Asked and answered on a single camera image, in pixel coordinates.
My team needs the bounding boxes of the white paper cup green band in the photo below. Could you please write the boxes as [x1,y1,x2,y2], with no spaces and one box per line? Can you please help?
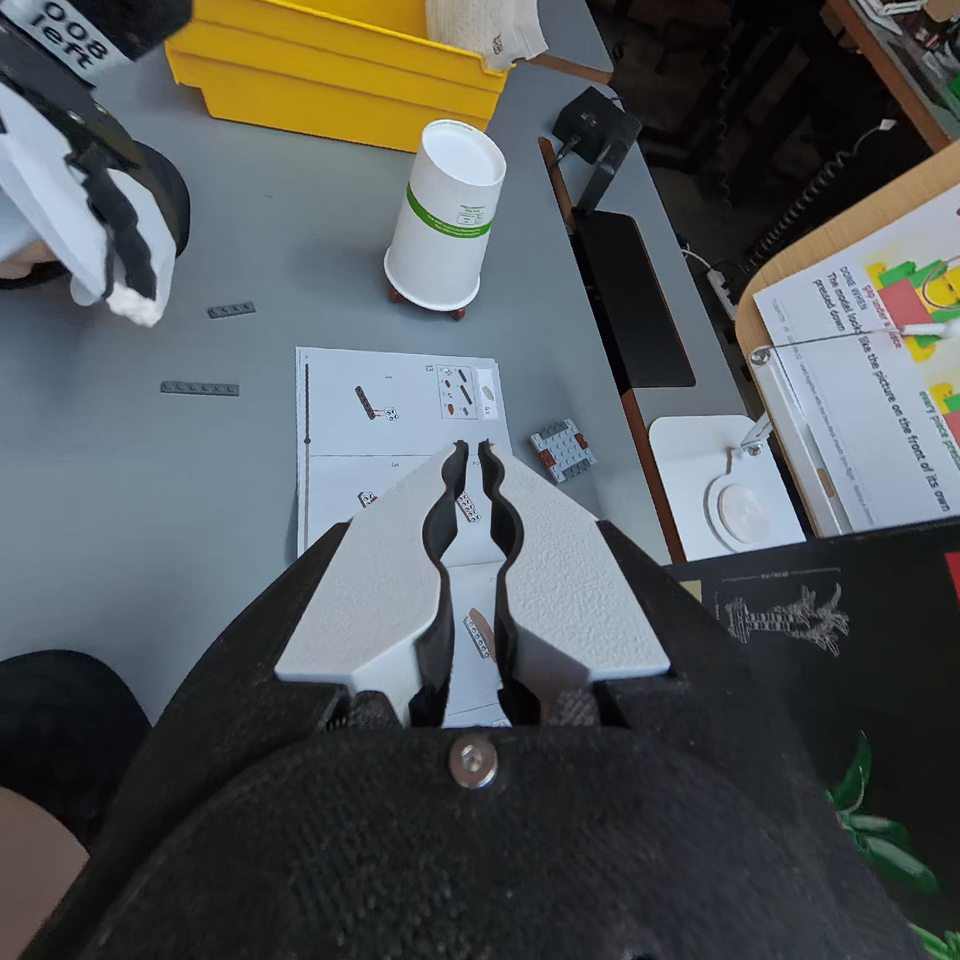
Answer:
[383,118,508,312]

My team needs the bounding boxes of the wire page holder white tip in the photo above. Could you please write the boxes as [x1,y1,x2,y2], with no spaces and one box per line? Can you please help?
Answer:
[752,255,960,366]

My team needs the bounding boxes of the printed instruction sheet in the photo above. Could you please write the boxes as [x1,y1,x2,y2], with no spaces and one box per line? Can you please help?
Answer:
[752,183,960,537]

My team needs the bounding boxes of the black stand post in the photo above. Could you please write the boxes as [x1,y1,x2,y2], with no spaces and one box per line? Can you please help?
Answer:
[573,112,644,215]

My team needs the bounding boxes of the black flat mat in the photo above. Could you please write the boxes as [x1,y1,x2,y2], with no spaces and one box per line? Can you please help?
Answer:
[573,210,697,390]

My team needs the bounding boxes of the small black box device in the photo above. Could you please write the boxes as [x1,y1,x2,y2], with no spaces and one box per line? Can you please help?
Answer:
[552,84,625,162]

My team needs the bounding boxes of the grey and brown lego assembly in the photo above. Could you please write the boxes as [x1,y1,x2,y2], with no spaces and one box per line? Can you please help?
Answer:
[529,417,599,483]

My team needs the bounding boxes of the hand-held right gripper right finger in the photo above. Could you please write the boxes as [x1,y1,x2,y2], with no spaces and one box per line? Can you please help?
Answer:
[477,439,671,727]

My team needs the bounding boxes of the person's leg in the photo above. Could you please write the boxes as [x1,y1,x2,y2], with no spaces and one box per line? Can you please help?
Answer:
[0,787,90,960]

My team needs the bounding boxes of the black lego box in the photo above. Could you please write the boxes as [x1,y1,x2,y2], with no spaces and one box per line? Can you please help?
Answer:
[663,517,960,960]

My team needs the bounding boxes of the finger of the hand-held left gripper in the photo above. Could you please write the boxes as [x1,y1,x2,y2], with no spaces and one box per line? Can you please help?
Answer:
[88,166,178,303]
[0,82,115,306]

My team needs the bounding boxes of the lego instruction booklet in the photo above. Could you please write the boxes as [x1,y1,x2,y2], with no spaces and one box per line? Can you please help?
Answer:
[294,345,519,729]

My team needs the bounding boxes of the stacked yellow plastic bins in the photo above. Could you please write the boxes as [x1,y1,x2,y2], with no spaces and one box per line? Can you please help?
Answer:
[163,0,519,155]

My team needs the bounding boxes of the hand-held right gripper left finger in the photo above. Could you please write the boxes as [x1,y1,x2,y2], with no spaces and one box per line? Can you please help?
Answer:
[274,439,472,729]

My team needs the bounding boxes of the white cloth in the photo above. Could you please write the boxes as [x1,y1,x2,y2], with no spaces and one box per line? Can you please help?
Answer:
[425,0,550,74]

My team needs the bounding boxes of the wooden workbench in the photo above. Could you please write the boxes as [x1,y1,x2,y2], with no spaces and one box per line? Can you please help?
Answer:
[825,0,960,151]

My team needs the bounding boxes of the black coiled cable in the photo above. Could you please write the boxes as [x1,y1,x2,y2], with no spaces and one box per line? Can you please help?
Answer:
[746,157,837,267]

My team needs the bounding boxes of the person's black shorts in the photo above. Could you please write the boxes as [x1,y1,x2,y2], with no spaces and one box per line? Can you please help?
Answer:
[0,648,151,841]

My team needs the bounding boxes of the white stand base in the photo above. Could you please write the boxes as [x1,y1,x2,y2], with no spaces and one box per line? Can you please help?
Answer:
[648,414,807,564]

